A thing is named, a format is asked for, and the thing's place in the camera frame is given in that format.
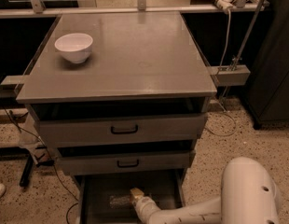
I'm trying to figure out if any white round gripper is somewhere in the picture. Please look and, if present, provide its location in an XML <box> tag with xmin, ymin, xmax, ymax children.
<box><xmin>130</xmin><ymin>188</ymin><xmax>160</xmax><ymax>222</ymax></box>

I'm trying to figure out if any clear plastic water bottle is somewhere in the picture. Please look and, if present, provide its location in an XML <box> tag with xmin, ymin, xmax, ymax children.
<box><xmin>109</xmin><ymin>195</ymin><xmax>131</xmax><ymax>209</ymax></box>

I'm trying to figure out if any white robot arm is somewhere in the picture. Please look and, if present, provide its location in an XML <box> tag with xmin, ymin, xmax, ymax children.
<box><xmin>131</xmin><ymin>157</ymin><xmax>282</xmax><ymax>224</ymax></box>

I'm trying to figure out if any open bottom grey drawer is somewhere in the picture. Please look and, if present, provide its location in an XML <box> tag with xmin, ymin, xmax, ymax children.
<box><xmin>76</xmin><ymin>170</ymin><xmax>185</xmax><ymax>224</ymax></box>

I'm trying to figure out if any middle grey drawer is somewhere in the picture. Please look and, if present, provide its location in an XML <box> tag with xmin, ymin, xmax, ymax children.
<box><xmin>58</xmin><ymin>150</ymin><xmax>195</xmax><ymax>175</ymax></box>

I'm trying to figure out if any grey drawer cabinet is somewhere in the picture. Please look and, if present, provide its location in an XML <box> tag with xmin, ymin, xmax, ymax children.
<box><xmin>15</xmin><ymin>11</ymin><xmax>218</xmax><ymax>224</ymax></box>

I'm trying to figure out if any top grey drawer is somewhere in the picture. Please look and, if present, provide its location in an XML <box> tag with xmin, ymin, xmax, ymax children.
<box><xmin>36</xmin><ymin>114</ymin><xmax>207</xmax><ymax>147</ymax></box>

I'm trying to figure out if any black floor stand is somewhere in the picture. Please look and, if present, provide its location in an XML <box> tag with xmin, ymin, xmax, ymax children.
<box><xmin>19</xmin><ymin>146</ymin><xmax>54</xmax><ymax>188</ymax></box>

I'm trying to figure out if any white ceramic bowl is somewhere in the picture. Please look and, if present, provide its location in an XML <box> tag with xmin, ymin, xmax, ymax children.
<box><xmin>54</xmin><ymin>33</ymin><xmax>93</xmax><ymax>63</ymax></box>

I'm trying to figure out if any dark side cabinet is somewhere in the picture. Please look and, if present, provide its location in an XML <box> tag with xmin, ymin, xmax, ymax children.
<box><xmin>241</xmin><ymin>0</ymin><xmax>289</xmax><ymax>130</ymax></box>

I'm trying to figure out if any diagonal metal rod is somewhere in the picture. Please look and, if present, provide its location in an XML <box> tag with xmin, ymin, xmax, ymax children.
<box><xmin>229</xmin><ymin>0</ymin><xmax>265</xmax><ymax>71</ymax></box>

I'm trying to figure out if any black floor cable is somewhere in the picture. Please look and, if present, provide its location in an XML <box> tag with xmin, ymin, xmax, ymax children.
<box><xmin>0</xmin><ymin>91</ymin><xmax>80</xmax><ymax>224</ymax></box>

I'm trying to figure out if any white power cable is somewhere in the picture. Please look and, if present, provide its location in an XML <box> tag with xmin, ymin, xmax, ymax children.
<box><xmin>203</xmin><ymin>8</ymin><xmax>238</xmax><ymax>138</ymax></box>

